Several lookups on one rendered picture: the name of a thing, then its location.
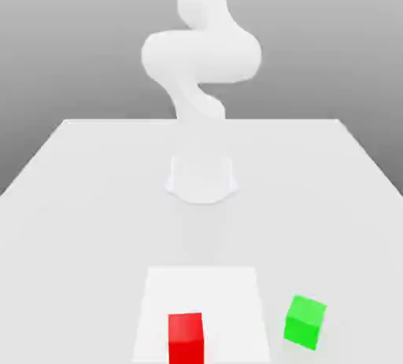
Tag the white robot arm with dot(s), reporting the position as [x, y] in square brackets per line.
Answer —
[201, 55]

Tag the small red cube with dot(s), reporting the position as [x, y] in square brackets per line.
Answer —
[185, 338]

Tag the small green cube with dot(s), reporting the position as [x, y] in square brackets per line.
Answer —
[303, 323]

